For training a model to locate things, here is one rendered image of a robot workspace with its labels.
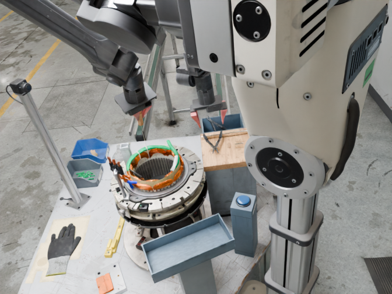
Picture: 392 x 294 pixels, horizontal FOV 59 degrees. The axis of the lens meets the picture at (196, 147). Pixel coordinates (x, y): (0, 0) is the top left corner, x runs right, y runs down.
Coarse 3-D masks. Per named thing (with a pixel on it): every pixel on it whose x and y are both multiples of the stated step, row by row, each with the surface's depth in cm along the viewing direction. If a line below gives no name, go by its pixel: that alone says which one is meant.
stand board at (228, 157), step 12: (216, 132) 137; (228, 132) 136; (204, 144) 132; (228, 144) 130; (204, 156) 126; (216, 156) 125; (228, 156) 125; (240, 156) 124; (204, 168) 122; (216, 168) 123; (228, 168) 123
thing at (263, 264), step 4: (268, 248) 165; (268, 252) 167; (264, 256) 171; (268, 256) 169; (260, 260) 171; (264, 260) 173; (268, 260) 171; (260, 264) 174; (264, 264) 175; (268, 264) 173; (260, 268) 176; (264, 268) 177; (268, 268) 175; (260, 272) 179; (264, 272) 180; (260, 276) 183; (260, 280) 187
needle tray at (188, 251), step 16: (192, 224) 103; (208, 224) 106; (224, 224) 101; (160, 240) 101; (176, 240) 104; (192, 240) 103; (208, 240) 102; (224, 240) 102; (160, 256) 100; (176, 256) 100; (192, 256) 94; (208, 256) 97; (160, 272) 93; (176, 272) 95; (192, 272) 101; (208, 272) 104; (192, 288) 106; (208, 288) 109
